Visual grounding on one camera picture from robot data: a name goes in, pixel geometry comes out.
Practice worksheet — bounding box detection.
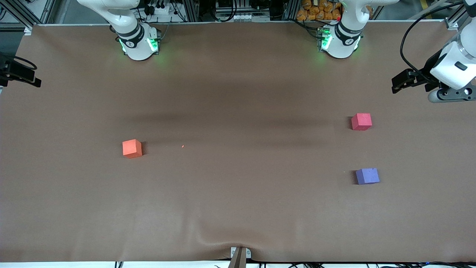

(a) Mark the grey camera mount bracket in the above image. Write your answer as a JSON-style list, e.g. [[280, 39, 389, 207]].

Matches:
[[230, 246, 252, 268]]

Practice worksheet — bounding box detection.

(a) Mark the aluminium frame post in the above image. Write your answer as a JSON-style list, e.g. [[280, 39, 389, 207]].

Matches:
[[284, 0, 300, 21], [182, 0, 200, 22]]

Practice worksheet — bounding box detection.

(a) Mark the white terminal block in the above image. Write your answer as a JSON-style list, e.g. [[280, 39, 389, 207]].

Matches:
[[233, 13, 270, 22]]

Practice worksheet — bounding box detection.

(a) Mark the bag of orange items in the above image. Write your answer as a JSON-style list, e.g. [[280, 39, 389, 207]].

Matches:
[[296, 0, 342, 21]]

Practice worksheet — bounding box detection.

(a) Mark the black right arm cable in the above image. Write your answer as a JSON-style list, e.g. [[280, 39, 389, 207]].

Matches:
[[13, 56, 38, 71]]

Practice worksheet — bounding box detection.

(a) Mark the red foam block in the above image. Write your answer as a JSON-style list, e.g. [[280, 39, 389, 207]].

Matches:
[[351, 113, 373, 131]]

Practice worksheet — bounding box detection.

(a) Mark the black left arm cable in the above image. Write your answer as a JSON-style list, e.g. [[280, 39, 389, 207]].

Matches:
[[400, 2, 465, 82]]

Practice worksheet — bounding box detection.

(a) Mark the orange foam block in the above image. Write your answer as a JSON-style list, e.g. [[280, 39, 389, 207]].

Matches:
[[122, 139, 143, 159]]

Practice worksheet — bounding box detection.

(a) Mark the brown table cover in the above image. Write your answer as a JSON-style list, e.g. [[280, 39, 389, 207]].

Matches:
[[0, 20, 476, 263]]

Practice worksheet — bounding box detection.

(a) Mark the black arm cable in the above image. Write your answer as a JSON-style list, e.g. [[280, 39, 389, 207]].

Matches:
[[400, 2, 465, 82], [13, 56, 38, 71]]

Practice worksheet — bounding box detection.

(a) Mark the white power strip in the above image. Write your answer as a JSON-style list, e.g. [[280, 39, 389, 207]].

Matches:
[[147, 4, 172, 16]]

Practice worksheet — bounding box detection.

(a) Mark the purple foam block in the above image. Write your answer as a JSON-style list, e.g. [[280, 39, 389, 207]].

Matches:
[[355, 167, 380, 185]]

